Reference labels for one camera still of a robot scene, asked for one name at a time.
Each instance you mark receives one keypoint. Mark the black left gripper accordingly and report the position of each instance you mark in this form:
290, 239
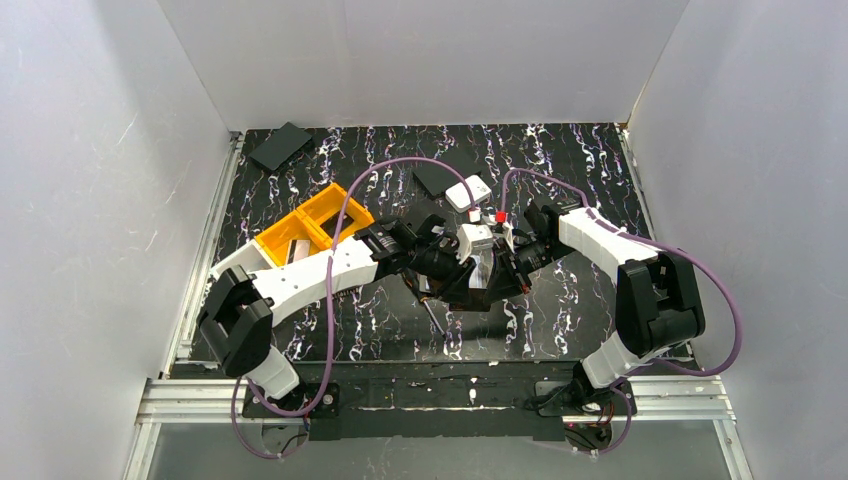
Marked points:
448, 276

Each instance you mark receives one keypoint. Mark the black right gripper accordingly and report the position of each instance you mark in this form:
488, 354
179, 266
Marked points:
506, 269

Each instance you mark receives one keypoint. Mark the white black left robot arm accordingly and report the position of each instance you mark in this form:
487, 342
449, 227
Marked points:
242, 307

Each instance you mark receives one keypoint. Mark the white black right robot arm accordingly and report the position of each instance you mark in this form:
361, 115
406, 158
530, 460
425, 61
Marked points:
657, 304

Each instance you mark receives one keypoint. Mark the black card in bin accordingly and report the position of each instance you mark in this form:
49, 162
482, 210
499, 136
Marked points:
329, 226

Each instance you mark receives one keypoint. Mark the grey card in bin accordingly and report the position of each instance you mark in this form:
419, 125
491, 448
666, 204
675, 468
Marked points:
298, 249

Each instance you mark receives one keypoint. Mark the yellow black screwdriver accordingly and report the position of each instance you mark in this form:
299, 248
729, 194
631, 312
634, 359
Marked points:
434, 319

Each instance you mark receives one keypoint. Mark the white rectangular box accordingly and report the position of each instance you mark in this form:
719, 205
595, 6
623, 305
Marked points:
465, 195

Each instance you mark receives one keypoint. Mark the black flat box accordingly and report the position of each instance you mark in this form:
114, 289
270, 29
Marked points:
436, 180

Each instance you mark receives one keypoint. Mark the yellow plastic bin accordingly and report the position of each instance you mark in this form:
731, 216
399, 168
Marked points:
303, 223

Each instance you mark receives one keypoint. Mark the black flat pad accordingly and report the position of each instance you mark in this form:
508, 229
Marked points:
281, 147

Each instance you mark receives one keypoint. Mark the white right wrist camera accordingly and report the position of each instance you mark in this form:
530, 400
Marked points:
504, 229

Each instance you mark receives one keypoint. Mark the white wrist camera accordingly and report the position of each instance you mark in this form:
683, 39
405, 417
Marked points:
473, 235
504, 229

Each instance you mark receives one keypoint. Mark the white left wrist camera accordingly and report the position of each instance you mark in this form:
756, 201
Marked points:
473, 235

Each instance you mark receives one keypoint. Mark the aluminium left side rail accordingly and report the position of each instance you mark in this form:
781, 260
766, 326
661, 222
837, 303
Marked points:
181, 340

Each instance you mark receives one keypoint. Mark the aluminium rail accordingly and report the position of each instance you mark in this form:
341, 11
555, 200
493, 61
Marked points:
652, 398
181, 340

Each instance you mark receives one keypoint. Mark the aluminium front rail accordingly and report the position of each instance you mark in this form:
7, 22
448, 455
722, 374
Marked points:
652, 398

